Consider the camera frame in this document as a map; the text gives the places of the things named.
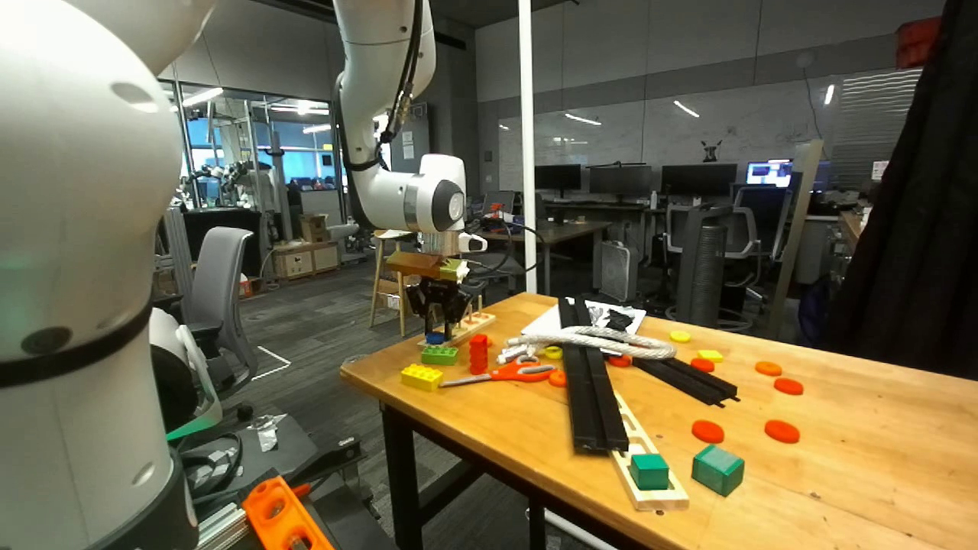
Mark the orange plastic tool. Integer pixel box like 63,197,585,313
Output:
244,476,336,550

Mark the near white robot arm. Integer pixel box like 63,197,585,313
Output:
0,0,216,550

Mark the teal cube in tray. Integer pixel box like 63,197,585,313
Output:
630,451,669,490

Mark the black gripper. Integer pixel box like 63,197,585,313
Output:
407,253,479,334

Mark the wooden stool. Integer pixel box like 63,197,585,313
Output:
370,230,416,331

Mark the grey office chair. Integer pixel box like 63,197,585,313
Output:
185,227,257,389

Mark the yellow toy brick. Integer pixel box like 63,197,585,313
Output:
399,363,444,390

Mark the long black rail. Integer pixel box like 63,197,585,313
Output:
561,341,627,454

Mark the green toy brick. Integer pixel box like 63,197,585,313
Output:
423,345,459,367

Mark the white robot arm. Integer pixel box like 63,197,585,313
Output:
334,0,468,258

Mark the loose teal cube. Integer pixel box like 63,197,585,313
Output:
695,446,745,496

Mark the white vertical pole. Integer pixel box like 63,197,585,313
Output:
516,0,538,294

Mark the orange disc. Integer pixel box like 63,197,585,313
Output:
772,379,804,395
692,359,716,372
756,361,784,375
764,420,802,443
692,420,723,443

